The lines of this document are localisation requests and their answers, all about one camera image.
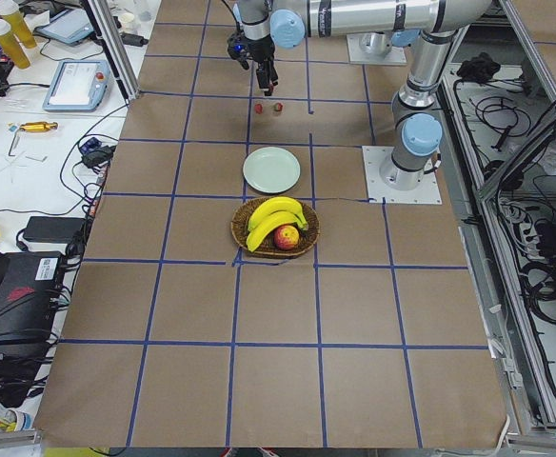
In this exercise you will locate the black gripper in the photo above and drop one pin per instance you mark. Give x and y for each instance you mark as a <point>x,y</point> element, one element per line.
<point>260,52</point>

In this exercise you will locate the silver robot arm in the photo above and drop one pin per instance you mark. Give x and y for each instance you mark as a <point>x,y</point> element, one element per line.
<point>261,26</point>
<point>419,132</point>

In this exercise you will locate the pale green plate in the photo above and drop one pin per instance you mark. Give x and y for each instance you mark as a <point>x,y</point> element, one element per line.
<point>271,170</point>

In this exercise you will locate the yellow banana bunch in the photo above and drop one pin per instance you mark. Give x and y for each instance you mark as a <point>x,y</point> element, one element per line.
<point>272,214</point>

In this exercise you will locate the white paper cup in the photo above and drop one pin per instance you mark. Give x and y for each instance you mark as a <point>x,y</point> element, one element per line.
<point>127,21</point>

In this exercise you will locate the woven wicker basket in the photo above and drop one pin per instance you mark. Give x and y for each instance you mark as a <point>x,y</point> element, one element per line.
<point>239,231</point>

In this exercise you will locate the red yellow apple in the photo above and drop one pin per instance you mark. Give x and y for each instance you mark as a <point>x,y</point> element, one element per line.
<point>286,237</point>

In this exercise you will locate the blue teach pendant near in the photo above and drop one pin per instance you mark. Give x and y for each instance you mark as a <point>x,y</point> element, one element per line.
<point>77,85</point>

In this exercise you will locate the blue teach pendant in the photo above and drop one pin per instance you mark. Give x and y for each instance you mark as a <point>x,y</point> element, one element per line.
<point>77,85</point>
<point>69,27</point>

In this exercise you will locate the blue teach pendant far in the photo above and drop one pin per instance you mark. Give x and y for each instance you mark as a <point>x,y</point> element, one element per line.
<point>69,27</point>

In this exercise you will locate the black power adapter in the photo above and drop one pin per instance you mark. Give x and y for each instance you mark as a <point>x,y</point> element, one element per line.
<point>49,229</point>

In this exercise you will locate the yellow bottle white cap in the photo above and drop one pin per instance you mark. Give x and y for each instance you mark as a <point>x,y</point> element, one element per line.
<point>11,47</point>

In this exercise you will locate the black computer box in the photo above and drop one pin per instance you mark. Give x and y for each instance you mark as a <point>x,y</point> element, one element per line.
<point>31,286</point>

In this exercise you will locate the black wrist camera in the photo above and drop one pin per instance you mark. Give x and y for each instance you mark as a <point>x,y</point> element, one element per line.
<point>238,50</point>

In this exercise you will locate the aluminium frame post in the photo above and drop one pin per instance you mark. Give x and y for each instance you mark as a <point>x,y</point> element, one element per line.
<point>111,42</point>

